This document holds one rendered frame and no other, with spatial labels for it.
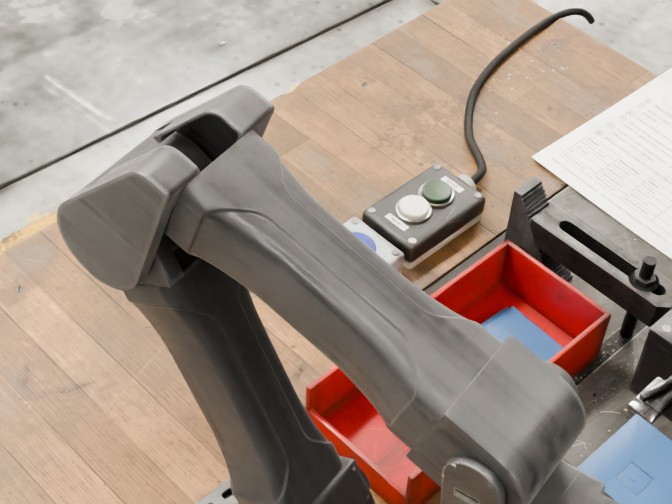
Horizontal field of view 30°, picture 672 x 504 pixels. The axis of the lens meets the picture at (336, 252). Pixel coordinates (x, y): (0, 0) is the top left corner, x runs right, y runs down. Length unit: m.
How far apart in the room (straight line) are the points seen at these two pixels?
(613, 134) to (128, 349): 0.57
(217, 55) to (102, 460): 1.90
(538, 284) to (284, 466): 0.41
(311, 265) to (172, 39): 2.29
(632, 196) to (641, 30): 1.80
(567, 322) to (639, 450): 0.20
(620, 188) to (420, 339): 0.68
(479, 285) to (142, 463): 0.34
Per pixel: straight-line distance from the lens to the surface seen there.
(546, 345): 1.14
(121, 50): 2.90
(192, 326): 0.75
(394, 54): 1.43
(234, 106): 0.69
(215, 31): 2.95
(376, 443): 1.06
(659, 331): 1.08
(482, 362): 0.66
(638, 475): 0.97
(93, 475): 1.06
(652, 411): 1.02
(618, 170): 1.33
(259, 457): 0.81
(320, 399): 1.05
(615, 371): 1.15
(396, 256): 1.16
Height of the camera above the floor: 1.78
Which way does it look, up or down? 47 degrees down
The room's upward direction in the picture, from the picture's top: 3 degrees clockwise
